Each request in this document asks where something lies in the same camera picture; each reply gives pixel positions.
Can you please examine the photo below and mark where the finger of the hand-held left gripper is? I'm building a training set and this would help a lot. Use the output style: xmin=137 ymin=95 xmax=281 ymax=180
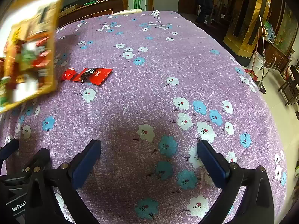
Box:
xmin=22 ymin=147 xmax=50 ymax=173
xmin=0 ymin=138 xmax=20 ymax=175

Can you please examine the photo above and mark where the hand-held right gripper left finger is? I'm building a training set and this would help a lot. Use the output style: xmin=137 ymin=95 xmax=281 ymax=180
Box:
xmin=24 ymin=139 xmax=101 ymax=224

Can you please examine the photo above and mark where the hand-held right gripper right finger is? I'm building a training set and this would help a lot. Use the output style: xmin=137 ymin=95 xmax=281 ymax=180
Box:
xmin=197 ymin=140 xmax=275 ymax=224

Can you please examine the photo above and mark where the yellow cardboard box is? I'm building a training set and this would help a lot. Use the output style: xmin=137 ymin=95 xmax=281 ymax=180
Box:
xmin=0 ymin=0 xmax=68 ymax=112

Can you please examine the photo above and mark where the red and black snack packet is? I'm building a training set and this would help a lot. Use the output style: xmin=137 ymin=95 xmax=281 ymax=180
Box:
xmin=71 ymin=68 xmax=113 ymax=87

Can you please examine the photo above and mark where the small red candy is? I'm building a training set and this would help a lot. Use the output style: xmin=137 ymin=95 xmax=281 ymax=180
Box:
xmin=61 ymin=67 xmax=78 ymax=82

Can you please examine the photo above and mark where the purple floral tablecloth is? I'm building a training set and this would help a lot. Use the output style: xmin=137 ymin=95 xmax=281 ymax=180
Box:
xmin=5 ymin=10 xmax=288 ymax=224

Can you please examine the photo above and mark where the white bucket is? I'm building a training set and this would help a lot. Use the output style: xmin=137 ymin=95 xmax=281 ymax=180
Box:
xmin=251 ymin=52 xmax=264 ymax=70

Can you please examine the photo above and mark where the wooden chair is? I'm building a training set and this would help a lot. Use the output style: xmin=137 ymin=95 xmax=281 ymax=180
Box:
xmin=278 ymin=61 xmax=299 ymax=105

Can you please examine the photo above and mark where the wooden sideboard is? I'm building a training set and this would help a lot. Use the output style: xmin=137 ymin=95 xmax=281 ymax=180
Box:
xmin=264 ymin=40 xmax=292 ymax=75

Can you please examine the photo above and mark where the wooden counter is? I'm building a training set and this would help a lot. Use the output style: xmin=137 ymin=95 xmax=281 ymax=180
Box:
xmin=56 ymin=0 xmax=124 ymax=26

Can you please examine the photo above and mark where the cream tube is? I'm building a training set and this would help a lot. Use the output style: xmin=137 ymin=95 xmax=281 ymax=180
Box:
xmin=113 ymin=8 xmax=142 ymax=16

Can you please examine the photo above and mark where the gold framed panel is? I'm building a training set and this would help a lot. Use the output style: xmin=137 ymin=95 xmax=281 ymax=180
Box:
xmin=223 ymin=0 xmax=274 ymax=56

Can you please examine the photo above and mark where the framed painting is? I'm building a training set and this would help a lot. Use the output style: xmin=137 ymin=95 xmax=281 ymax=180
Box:
xmin=273 ymin=2 xmax=299 ymax=54

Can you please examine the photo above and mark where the wooden stair railing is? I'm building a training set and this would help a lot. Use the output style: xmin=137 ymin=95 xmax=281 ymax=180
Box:
xmin=210 ymin=0 xmax=239 ymax=26

